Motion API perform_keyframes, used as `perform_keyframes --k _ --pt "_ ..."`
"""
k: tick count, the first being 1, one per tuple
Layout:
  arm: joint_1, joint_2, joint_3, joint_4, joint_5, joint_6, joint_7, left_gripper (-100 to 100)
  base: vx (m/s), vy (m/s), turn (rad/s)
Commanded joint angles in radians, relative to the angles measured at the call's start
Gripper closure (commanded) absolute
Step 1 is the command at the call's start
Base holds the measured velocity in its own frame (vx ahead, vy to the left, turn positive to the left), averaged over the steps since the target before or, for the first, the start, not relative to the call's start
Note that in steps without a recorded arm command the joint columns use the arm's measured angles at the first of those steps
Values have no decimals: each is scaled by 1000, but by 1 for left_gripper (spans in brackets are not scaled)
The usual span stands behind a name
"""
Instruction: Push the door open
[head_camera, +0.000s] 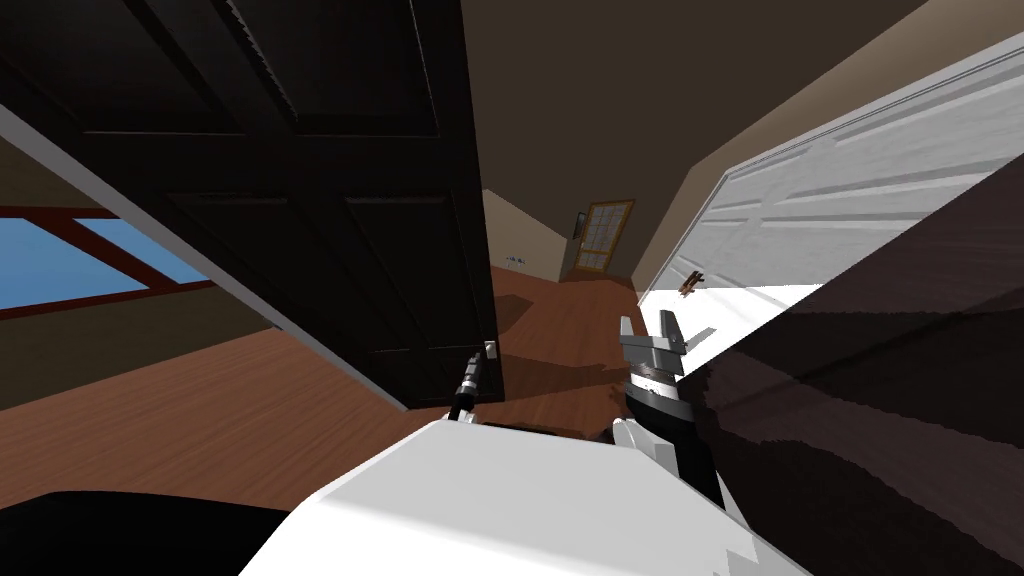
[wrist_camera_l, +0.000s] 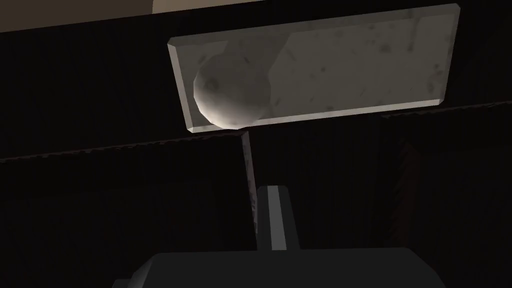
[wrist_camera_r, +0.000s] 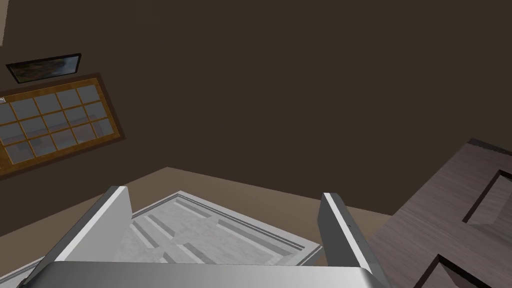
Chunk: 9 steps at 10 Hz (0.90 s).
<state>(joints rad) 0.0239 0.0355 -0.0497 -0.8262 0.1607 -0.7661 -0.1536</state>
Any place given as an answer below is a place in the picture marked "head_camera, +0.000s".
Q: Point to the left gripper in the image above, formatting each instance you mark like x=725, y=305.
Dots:
x=472, y=370

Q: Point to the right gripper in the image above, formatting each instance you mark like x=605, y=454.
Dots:
x=654, y=356

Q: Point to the blue window with red frame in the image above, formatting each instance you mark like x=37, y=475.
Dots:
x=72, y=264

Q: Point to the dark brown panelled door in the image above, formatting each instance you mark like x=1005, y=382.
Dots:
x=320, y=200

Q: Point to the white panelled door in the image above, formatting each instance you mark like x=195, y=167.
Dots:
x=840, y=200

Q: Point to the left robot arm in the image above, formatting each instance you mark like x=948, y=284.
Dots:
x=120, y=538

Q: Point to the yellow-framed glass door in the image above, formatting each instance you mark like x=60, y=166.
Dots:
x=604, y=234

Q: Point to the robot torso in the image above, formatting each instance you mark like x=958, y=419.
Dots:
x=512, y=512

